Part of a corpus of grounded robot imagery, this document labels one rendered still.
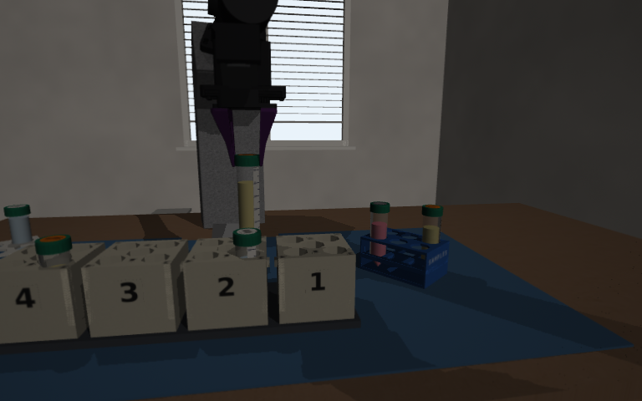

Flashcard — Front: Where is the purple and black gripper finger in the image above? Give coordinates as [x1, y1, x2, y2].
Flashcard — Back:
[259, 108, 278, 166]
[211, 109, 236, 167]

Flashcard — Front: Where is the white tube rack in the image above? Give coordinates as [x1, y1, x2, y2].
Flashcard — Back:
[0, 236, 39, 257]

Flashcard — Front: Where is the blue bench mat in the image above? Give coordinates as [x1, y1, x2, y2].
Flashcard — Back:
[0, 230, 634, 401]

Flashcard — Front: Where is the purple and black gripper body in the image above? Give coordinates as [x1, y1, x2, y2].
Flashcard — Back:
[200, 84, 286, 110]

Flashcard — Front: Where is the white box with done label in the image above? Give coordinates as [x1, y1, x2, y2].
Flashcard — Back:
[211, 224, 239, 238]

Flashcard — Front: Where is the blue tube rack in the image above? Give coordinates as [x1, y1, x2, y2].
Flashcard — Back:
[359, 228, 450, 289]

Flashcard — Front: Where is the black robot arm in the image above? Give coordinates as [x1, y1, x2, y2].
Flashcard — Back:
[200, 0, 278, 89]

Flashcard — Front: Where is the test tube with pink liquid and green cap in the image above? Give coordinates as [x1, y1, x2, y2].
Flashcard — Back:
[369, 201, 390, 256]

